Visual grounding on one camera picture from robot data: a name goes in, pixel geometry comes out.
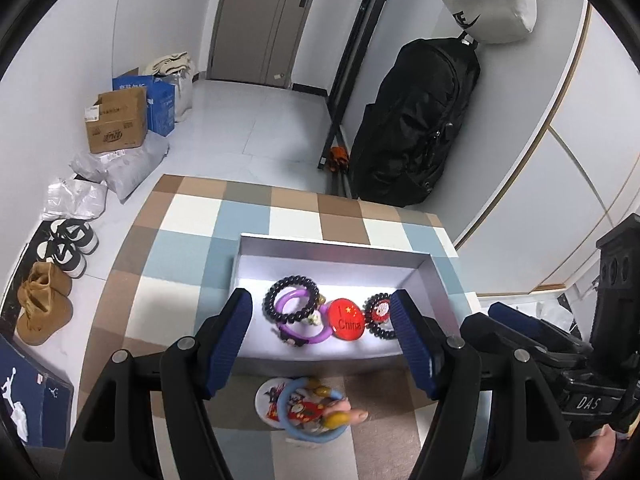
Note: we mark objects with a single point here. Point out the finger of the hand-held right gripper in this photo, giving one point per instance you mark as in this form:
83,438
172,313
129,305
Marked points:
505,337
525,320

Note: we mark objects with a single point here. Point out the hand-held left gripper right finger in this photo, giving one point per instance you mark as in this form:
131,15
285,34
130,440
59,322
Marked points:
412,345

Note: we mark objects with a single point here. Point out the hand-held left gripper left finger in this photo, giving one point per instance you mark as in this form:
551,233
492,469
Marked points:
230,340

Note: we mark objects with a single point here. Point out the red round badge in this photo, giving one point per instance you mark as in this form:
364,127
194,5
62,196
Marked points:
345,320

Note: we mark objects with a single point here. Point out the grey rectangular box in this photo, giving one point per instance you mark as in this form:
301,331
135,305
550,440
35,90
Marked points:
335,265

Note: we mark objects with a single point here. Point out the person's right hand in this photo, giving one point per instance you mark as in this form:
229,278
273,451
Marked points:
611,452

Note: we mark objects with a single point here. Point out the white round badge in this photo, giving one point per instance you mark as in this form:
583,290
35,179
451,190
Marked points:
265,395

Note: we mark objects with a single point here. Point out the pink toy figure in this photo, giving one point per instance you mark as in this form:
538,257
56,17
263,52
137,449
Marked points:
352,416

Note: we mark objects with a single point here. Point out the checkered table cloth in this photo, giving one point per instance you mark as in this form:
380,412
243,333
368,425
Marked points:
180,240

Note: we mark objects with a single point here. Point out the white cabinet with wooden trim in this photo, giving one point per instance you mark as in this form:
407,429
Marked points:
545,170

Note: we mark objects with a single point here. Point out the black and white sneaker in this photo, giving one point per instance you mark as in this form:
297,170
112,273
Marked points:
60,257
75,235

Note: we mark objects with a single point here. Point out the tan boot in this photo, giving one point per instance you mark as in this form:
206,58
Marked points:
42,315
52,280

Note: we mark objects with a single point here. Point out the dark blue shoe box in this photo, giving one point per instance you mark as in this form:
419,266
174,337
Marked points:
35,390

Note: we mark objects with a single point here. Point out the grey plastic package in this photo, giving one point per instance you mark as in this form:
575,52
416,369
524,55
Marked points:
130,165

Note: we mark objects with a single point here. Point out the orange small object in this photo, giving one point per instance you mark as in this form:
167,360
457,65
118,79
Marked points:
337,156

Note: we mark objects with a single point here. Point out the silver plastic bag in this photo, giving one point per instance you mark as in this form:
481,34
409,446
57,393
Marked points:
75,197

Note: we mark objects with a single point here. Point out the black backpack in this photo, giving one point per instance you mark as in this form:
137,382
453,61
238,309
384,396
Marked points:
415,130

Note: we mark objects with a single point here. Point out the blue cardboard box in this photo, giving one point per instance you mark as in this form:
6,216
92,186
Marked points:
162,107

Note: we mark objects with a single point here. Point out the brown cardboard box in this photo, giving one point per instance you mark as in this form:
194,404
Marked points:
117,125

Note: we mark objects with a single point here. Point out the white sack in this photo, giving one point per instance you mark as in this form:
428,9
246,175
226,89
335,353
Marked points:
183,95

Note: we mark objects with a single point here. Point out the black tripod stand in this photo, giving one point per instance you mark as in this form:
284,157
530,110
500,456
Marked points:
350,70

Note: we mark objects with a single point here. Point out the beige folded cloth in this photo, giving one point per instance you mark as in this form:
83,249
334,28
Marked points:
167,64

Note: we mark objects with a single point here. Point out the grey door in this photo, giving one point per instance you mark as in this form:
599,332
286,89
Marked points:
260,25

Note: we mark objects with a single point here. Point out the white canvas bag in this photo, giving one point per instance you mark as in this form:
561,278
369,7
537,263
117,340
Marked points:
495,5

